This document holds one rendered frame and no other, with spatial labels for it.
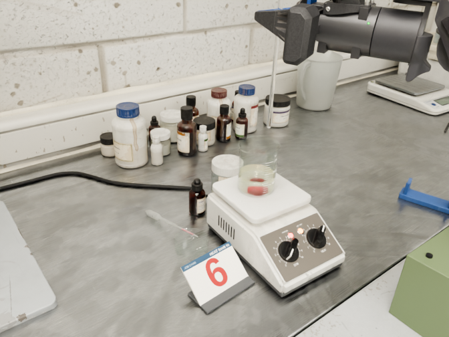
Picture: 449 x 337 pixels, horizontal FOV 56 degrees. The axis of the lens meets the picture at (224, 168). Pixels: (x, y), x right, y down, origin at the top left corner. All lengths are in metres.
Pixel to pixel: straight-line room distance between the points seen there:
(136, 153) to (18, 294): 0.38
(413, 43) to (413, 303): 0.32
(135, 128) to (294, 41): 0.48
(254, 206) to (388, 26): 0.30
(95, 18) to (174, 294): 0.62
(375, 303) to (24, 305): 0.48
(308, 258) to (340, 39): 0.31
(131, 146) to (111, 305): 0.38
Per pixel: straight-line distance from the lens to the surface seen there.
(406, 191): 0.89
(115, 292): 0.63
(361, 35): 0.53
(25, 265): 0.70
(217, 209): 0.68
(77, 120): 0.97
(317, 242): 0.63
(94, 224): 0.76
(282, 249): 0.61
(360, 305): 0.64
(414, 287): 0.60
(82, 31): 0.98
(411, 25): 0.52
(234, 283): 0.63
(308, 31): 0.48
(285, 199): 0.66
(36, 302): 0.63
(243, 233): 0.63
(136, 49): 1.04
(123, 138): 0.89
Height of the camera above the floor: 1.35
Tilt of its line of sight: 29 degrees down
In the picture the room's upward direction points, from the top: 2 degrees clockwise
